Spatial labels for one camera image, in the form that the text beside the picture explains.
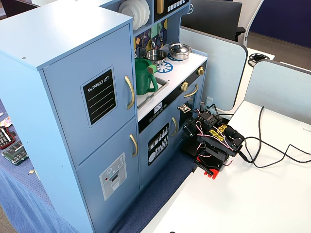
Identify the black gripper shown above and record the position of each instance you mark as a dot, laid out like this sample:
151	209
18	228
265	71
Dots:
187	132

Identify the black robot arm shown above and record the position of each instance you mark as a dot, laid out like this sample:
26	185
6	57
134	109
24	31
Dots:
216	136

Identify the oven door with window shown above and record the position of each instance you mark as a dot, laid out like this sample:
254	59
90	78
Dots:
192	102

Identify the dishwasher door with dishes print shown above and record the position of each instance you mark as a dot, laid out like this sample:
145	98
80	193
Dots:
150	165

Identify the open steel toy pot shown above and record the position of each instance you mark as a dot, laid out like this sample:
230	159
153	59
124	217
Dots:
156	56

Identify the fridge door with ice dispenser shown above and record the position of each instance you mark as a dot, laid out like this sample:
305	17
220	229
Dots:
97	174

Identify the fridge door with shopping list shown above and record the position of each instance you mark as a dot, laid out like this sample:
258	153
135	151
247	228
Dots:
73	72

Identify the red table clamp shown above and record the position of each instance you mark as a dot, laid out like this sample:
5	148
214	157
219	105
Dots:
210	170

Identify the gold stove knob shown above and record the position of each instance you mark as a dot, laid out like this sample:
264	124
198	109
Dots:
184	86
201	71

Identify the grey toy sink basin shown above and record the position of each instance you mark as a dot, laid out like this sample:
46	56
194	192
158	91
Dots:
161	86

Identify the light blue desk divider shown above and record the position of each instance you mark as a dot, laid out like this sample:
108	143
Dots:
218	70
279	92

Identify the green plastic pitcher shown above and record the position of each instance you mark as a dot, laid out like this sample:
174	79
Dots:
142	77

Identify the wooden green toy block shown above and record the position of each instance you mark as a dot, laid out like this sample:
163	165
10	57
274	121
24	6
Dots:
153	69

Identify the steel toy pot with lid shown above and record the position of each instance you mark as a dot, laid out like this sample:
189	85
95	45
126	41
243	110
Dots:
179	50

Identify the steel hanging ladle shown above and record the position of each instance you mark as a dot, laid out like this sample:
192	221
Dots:
153	44

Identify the black toy microwave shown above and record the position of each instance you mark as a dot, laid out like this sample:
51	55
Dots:
173	7

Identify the white toy plate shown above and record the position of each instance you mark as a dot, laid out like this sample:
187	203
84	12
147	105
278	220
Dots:
146	11
139	12
126	14

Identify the green clear bit case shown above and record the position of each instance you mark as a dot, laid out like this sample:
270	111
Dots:
15	153

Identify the red black tool case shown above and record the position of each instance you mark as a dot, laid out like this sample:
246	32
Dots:
6	138

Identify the colourful sticker toy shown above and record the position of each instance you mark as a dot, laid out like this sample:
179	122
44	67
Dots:
5	122

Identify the dark brown desk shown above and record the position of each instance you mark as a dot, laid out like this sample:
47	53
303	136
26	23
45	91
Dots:
17	6

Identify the small wrist camera board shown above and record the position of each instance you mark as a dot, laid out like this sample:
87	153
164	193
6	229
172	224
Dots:
184	108

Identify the white wall outlet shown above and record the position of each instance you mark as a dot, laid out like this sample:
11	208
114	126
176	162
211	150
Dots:
208	102

